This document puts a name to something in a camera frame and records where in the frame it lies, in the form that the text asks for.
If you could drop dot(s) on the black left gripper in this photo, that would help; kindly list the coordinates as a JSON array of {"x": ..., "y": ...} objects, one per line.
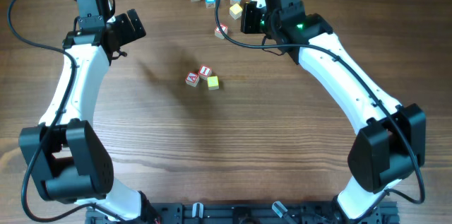
[{"x": 130, "y": 34}]

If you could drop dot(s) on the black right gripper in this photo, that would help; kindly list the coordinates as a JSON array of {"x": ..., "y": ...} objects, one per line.
[{"x": 249, "y": 11}]

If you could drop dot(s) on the red i wooden block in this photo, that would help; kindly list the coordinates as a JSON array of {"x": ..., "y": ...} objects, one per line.
[
  {"x": 221, "y": 31},
  {"x": 204, "y": 72}
]

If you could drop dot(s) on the yellow S wooden block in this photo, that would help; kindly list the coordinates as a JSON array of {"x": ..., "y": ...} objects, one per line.
[{"x": 213, "y": 82}]

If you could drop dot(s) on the red A wooden block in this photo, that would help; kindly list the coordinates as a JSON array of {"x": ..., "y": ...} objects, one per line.
[{"x": 192, "y": 79}]

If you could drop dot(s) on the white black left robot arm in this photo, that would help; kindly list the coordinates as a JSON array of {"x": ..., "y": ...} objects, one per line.
[{"x": 65, "y": 159}]

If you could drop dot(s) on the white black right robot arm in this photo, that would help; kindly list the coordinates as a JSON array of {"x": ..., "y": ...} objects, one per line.
[{"x": 390, "y": 137}]

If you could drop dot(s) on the yellow-sided wooden block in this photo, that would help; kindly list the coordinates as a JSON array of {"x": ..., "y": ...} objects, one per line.
[{"x": 236, "y": 11}]

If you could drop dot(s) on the blue wooden block left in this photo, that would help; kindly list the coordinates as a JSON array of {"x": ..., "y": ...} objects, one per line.
[{"x": 210, "y": 3}]

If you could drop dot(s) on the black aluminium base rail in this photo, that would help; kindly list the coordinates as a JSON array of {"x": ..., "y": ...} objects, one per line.
[{"x": 306, "y": 212}]

